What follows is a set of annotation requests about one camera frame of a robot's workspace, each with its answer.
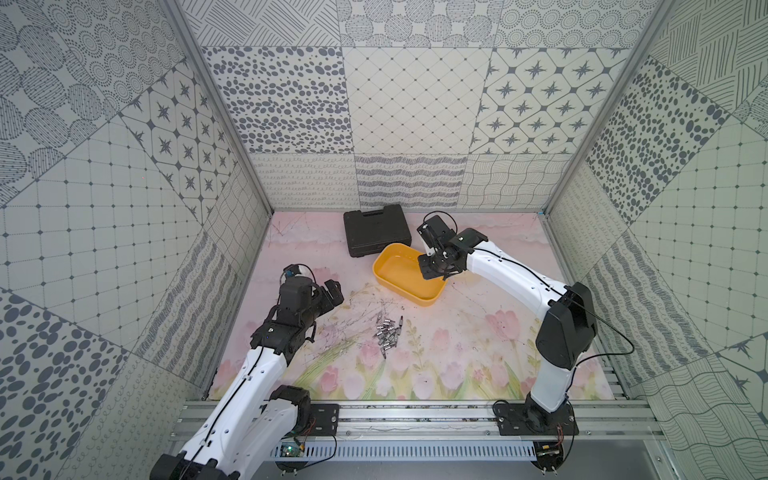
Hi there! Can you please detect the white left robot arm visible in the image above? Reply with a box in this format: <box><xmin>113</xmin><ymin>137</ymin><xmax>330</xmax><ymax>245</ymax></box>
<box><xmin>149</xmin><ymin>275</ymin><xmax>344</xmax><ymax>479</ymax></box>

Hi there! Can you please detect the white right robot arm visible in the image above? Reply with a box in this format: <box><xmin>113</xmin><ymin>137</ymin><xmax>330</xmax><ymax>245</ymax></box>
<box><xmin>417</xmin><ymin>212</ymin><xmax>598</xmax><ymax>415</ymax></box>

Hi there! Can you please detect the yellow plastic storage box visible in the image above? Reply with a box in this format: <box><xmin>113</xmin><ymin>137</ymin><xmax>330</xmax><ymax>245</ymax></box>
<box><xmin>372</xmin><ymin>243</ymin><xmax>446</xmax><ymax>307</ymax></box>

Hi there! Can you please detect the black plastic tool case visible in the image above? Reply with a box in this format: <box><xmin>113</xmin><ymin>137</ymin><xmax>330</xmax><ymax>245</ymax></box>
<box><xmin>343</xmin><ymin>204</ymin><xmax>412</xmax><ymax>258</ymax></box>

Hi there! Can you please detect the pile of metal bits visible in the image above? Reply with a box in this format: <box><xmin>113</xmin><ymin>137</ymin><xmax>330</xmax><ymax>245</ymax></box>
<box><xmin>374</xmin><ymin>312</ymin><xmax>404</xmax><ymax>359</ymax></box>

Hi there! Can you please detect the small green circuit board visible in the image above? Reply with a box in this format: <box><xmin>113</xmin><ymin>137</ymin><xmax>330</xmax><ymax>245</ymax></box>
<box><xmin>280</xmin><ymin>442</ymin><xmax>305</xmax><ymax>458</ymax></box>

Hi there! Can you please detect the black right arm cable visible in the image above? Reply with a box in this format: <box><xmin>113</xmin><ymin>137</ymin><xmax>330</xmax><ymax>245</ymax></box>
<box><xmin>473</xmin><ymin>245</ymin><xmax>636</xmax><ymax>373</ymax></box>

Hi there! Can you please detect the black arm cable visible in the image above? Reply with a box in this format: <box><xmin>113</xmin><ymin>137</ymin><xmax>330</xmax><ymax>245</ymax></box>
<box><xmin>179</xmin><ymin>344</ymin><xmax>265</xmax><ymax>475</ymax></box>
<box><xmin>473</xmin><ymin>245</ymin><xmax>636</xmax><ymax>373</ymax></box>

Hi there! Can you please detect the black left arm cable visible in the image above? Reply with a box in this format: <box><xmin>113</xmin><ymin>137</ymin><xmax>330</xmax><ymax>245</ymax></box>
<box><xmin>179</xmin><ymin>344</ymin><xmax>265</xmax><ymax>475</ymax></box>

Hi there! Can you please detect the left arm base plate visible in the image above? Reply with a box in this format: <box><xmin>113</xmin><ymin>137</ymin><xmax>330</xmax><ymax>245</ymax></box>
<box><xmin>289</xmin><ymin>403</ymin><xmax>340</xmax><ymax>437</ymax></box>

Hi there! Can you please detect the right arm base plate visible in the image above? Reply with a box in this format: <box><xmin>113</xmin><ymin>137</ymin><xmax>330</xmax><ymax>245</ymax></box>
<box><xmin>491</xmin><ymin>400</ymin><xmax>579</xmax><ymax>437</ymax></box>

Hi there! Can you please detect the aluminium mounting rail frame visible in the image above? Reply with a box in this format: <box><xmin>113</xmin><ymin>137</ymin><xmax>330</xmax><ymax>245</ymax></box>
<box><xmin>170</xmin><ymin>359</ymin><xmax>667</xmax><ymax>463</ymax></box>

